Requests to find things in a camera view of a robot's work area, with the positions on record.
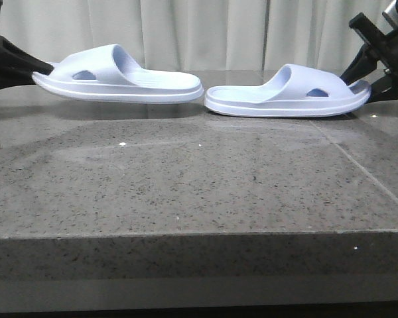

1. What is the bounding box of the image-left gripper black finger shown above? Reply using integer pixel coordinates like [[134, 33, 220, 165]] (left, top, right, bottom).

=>
[[0, 67, 35, 89], [0, 36, 54, 75]]

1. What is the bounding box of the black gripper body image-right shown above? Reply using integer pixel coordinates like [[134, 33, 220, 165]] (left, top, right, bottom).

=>
[[349, 1, 398, 83]]

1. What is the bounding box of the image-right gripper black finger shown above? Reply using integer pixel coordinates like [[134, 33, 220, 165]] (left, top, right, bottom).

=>
[[367, 76, 398, 103], [340, 44, 378, 85]]

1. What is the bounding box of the light blue slipper image-right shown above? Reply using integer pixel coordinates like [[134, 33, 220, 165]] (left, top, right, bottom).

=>
[[204, 64, 371, 118]]

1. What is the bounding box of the light blue slipper image-left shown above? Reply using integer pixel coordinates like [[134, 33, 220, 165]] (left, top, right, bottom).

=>
[[32, 44, 204, 104]]

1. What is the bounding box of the pale green curtain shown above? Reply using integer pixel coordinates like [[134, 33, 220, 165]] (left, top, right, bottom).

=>
[[0, 1, 391, 71]]

